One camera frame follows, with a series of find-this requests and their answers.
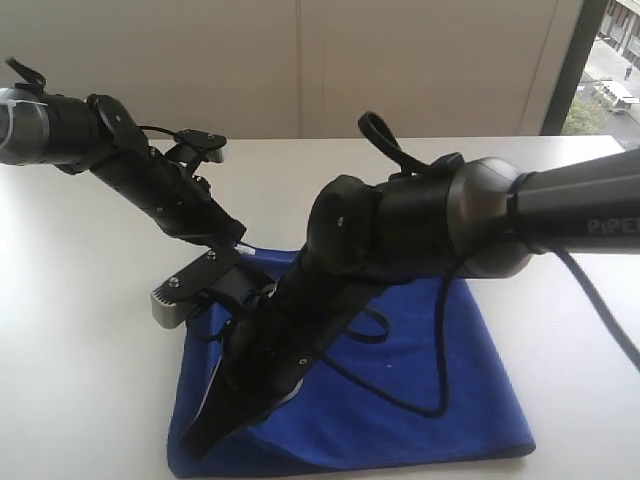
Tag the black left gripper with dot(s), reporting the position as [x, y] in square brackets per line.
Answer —
[183, 208]

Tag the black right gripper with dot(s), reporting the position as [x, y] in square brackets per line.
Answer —
[270, 352]

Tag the blue microfiber towel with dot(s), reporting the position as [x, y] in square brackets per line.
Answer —
[333, 425]

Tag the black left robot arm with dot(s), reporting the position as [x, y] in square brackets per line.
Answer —
[96, 134]

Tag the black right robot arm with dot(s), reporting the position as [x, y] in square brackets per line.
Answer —
[448, 219]

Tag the white van outside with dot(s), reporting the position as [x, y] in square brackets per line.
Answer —
[616, 98]

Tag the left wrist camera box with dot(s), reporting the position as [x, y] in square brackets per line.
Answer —
[197, 146]

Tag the dark window frame post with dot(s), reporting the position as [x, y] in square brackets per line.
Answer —
[585, 31]

